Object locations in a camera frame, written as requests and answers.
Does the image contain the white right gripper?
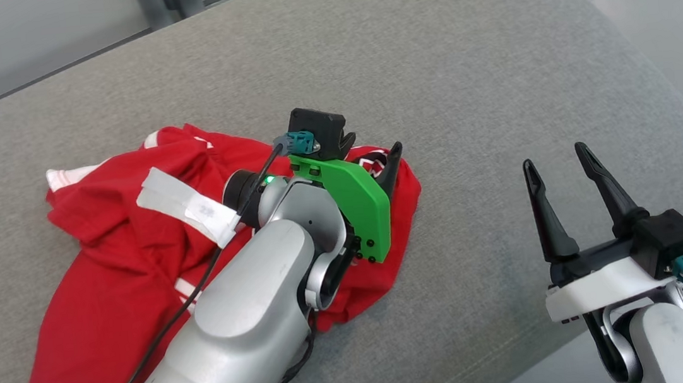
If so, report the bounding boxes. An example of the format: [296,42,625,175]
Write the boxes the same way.
[520,133,678,324]

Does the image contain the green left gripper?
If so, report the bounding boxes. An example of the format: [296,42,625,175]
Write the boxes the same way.
[287,127,415,271]

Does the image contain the red shorts white stripes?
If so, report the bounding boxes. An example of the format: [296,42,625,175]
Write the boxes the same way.
[0,100,443,383]

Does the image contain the grey fabric sofa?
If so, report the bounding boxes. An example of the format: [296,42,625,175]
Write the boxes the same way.
[0,0,683,383]

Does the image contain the white tape strip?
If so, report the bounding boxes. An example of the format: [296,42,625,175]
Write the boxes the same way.
[133,158,245,257]

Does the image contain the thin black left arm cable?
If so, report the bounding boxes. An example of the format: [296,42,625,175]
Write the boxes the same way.
[266,309,325,383]

